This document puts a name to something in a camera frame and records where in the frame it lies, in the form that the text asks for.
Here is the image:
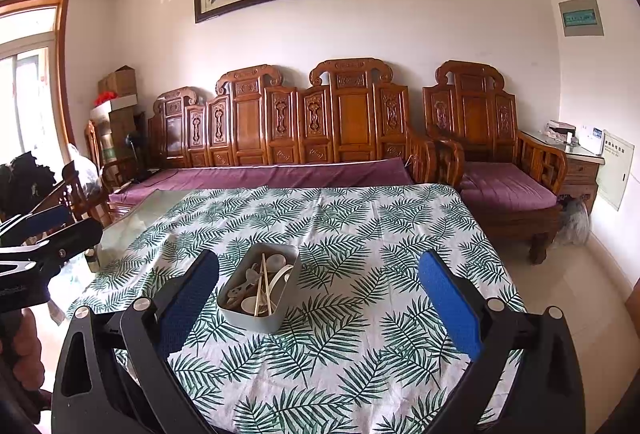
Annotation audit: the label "carved wooden armchair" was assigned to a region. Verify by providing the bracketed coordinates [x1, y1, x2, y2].
[422, 60, 570, 266]

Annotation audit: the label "leaf print tablecloth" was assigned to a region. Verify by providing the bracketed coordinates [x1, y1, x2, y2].
[67, 184, 529, 434]

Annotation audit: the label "white plastic bag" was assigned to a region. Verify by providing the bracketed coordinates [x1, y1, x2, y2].
[67, 143, 102, 201]

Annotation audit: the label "stacked cardboard boxes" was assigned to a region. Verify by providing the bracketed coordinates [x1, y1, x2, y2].
[107, 106, 147, 166]

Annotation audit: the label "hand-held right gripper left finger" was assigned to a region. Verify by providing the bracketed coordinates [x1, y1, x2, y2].
[51, 250, 221, 434]

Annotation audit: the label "brown cardboard box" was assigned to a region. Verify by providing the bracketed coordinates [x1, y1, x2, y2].
[97, 65, 139, 98]

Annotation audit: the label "dark wooden chair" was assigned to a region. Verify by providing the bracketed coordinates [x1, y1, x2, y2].
[49, 159, 112, 226]

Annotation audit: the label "brown board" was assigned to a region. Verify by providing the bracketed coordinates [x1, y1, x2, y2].
[622, 283, 640, 316]

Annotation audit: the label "wooden side table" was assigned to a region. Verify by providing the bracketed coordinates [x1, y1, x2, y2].
[520, 128, 606, 216]

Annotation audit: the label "purple sofa cushion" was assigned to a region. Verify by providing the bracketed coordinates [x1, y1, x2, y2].
[108, 157, 417, 208]

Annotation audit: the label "wooden window frame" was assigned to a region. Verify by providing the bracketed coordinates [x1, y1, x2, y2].
[0, 0, 72, 176]

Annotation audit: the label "grey tissue box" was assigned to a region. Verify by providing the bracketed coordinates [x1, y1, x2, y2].
[545, 119, 577, 138]

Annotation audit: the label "black standing fan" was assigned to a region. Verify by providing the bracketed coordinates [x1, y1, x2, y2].
[124, 131, 152, 181]

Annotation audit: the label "white wall panel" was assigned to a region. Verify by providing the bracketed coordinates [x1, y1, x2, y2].
[595, 129, 636, 212]

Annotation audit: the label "purple armchair cushion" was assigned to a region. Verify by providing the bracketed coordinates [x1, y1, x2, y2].
[458, 161, 559, 213]

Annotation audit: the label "white flat box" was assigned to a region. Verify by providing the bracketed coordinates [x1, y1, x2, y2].
[89, 95, 139, 121]

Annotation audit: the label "person's left hand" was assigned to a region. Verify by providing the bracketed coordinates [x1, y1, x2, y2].
[0, 307, 47, 392]

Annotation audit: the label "carved wooden sofa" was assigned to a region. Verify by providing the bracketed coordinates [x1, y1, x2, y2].
[102, 58, 442, 226]

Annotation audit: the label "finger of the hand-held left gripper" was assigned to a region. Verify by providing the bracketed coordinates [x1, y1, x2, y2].
[0, 217, 104, 281]
[0, 205, 77, 248]

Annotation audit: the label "grey rectangular container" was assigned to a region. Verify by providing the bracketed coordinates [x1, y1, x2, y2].
[216, 242, 301, 334]

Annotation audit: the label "black cloth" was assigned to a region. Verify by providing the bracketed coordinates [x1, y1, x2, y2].
[0, 151, 57, 221]

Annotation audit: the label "grey wall distribution box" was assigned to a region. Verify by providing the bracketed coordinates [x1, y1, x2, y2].
[558, 0, 604, 38]

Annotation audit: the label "clear plastic bag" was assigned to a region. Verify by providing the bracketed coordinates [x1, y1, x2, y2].
[554, 196, 592, 248]

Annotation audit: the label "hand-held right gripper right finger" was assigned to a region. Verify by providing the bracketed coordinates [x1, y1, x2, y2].
[417, 250, 587, 434]

